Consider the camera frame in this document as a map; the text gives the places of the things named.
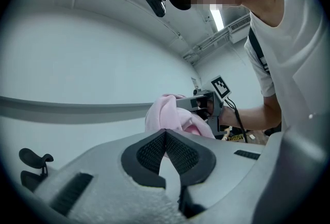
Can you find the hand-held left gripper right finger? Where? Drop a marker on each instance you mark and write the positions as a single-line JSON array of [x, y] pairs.
[[203, 163]]

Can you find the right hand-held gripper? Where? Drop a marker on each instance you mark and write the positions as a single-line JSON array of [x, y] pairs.
[[219, 89]]

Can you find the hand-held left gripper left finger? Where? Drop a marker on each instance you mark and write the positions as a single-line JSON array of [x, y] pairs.
[[131, 158]]

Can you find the pink clothes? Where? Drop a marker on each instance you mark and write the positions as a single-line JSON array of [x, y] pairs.
[[165, 112]]

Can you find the person's right forearm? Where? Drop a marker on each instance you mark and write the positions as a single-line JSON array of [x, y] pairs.
[[247, 117]]

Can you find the person's right hand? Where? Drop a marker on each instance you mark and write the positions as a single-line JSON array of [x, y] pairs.
[[210, 108]]

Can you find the white air conditioner vent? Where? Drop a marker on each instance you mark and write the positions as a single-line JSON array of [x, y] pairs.
[[239, 28]]

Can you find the ceiling light panel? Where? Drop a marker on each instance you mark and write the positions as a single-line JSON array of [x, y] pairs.
[[216, 19]]

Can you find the white t-shirt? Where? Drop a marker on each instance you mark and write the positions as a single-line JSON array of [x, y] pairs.
[[291, 45]]

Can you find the black office chair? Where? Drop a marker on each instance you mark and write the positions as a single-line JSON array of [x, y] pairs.
[[33, 163]]

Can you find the grey wall rail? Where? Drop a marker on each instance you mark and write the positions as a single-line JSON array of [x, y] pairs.
[[72, 112]]

